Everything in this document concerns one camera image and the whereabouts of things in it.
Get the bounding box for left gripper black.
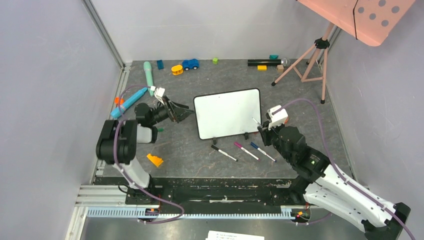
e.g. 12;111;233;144
149;95;195;126

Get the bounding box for green whiteboard marker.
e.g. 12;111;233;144
252;117;261;126

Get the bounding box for white whiteboard black frame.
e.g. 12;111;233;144
193;88;262;140

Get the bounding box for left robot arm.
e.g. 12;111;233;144
95;96;195;204

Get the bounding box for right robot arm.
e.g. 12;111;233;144
257;125;411;240

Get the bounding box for blue capped whiteboard marker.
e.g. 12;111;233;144
250;142;277;163

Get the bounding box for purple capped whiteboard marker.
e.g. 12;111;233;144
233;141;260;161

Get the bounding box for black capped whiteboard marker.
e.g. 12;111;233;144
211;145;238;162

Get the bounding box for yellow oval toy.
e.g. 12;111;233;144
171;64;184;76

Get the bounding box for blue toy marker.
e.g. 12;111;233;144
110;87;148;119

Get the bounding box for blue toy car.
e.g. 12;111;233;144
182;58;200;71

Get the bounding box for dark blue block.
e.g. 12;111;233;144
156;60;165;70

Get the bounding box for mint green toy marker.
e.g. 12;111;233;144
143;61;156;96

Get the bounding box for orange wedge toy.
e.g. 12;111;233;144
146;153;164;168

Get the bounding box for beige wooden block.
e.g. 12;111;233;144
276;64;285;73

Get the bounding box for yellow block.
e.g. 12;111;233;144
257;65;268;71

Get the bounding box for black cylinder tube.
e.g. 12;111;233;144
247;59;283;67

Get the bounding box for clear round bulb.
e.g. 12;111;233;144
281;57;291;67

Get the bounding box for teal block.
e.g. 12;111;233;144
269;54;279;60

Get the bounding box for pink tripod stand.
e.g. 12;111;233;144
271;22;335;105

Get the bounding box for white paper sheet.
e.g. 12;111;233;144
205;230;265;240

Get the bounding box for pink perforated panel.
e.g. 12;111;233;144
299;0;416;47

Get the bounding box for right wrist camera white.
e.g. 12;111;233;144
267;105;289;130

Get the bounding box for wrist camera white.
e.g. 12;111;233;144
149;86;165;105
267;105;289;130

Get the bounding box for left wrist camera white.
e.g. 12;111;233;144
149;86;165;105

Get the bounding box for light blue cable duct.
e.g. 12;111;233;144
86;206;295;220

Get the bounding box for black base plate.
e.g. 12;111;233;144
125;177;322;215

